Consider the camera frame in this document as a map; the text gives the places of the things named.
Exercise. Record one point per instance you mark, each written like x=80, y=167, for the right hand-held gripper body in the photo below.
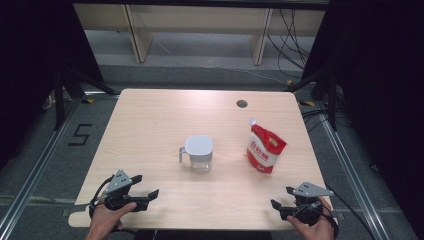
x=311, y=190

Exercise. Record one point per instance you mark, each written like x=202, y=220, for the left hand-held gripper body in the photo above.
x=118, y=182

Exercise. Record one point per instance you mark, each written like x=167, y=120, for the red and white sugar pouch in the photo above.
x=265, y=151

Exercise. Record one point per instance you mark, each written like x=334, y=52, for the person's left hand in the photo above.
x=106, y=218

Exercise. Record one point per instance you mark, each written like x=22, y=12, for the person's right hand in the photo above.
x=316, y=231

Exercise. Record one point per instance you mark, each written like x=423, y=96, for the grey tape piece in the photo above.
x=333, y=214
x=78, y=209

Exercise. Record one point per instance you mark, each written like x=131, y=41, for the yellow black tape piece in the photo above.
x=306, y=103
x=88, y=100
x=289, y=82

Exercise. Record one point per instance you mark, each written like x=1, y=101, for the black metal stand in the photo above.
x=331, y=100
x=60, y=100

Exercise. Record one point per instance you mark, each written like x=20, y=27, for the grey round table grommet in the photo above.
x=242, y=103

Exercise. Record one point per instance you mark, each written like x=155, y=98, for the dark curtain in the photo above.
x=30, y=66
x=383, y=83

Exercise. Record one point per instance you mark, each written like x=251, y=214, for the beige wooden shelf unit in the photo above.
x=200, y=20

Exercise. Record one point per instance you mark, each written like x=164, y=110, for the aluminium floor rail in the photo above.
x=43, y=160
x=350, y=166

